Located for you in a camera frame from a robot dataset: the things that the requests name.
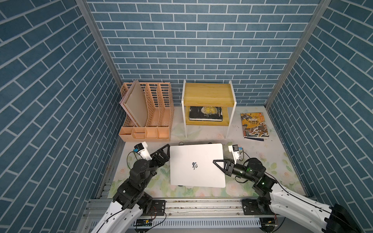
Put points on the colourful illustrated children's book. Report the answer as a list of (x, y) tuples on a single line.
[(254, 126)]

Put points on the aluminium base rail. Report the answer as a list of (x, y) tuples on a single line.
[(183, 208)]

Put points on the white metal wooden shelf rack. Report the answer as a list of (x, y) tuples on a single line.
[(210, 95)]

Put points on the peach plastic file organizer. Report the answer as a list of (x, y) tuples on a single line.
[(160, 106)]

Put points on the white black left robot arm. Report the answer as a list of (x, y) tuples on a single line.
[(131, 201)]

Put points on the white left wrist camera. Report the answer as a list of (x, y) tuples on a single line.
[(141, 149)]

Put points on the beige file folder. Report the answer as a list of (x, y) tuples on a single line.
[(136, 104)]

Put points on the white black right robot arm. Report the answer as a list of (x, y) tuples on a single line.
[(277, 200)]

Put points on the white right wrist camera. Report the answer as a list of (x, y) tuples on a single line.
[(236, 152)]

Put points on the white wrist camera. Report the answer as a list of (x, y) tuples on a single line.
[(236, 152), (141, 149)]

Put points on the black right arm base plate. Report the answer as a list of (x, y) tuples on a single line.
[(259, 206)]

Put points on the silver Apple laptop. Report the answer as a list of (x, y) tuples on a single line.
[(192, 165)]

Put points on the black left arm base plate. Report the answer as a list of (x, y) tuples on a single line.
[(155, 208)]

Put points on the floral table mat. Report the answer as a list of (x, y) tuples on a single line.
[(270, 152)]

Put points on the white slotted cable duct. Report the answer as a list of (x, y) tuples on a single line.
[(251, 222)]

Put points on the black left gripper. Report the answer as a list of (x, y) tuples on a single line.
[(165, 158)]

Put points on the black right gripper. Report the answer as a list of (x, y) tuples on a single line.
[(229, 167)]

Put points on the green circuit board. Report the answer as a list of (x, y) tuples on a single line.
[(143, 223)]

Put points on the black Moon and Sixpence book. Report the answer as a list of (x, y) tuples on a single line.
[(198, 113)]

